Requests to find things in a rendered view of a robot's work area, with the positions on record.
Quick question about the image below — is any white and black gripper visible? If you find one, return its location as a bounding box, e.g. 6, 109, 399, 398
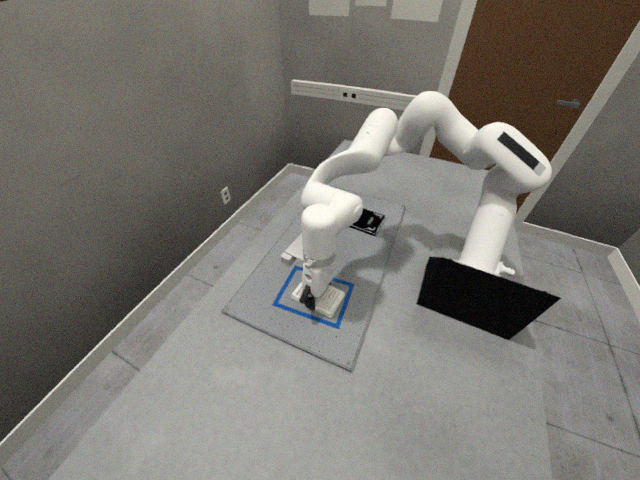
299, 255, 336, 310

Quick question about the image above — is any blue tape rectangle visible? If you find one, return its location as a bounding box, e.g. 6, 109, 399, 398
272, 266, 354, 329

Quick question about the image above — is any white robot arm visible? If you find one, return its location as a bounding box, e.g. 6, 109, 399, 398
280, 91, 552, 277

